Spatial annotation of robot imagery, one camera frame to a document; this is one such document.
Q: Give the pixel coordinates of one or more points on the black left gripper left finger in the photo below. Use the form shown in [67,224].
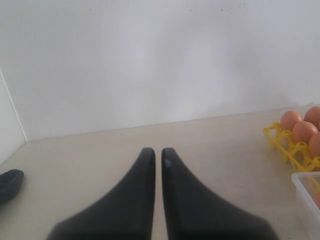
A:
[124,213]

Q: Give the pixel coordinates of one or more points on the clear plastic bin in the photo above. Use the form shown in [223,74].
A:
[307,184]

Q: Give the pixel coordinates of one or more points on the brown egg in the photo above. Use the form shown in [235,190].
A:
[313,115]
[314,145]
[303,131]
[289,119]
[316,199]

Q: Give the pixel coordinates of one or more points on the yellow plastic egg tray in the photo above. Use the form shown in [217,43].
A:
[297,154]

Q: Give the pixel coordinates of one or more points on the dark object at left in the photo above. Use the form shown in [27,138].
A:
[10,185]

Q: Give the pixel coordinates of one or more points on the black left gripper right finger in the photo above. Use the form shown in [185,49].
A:
[194,212]

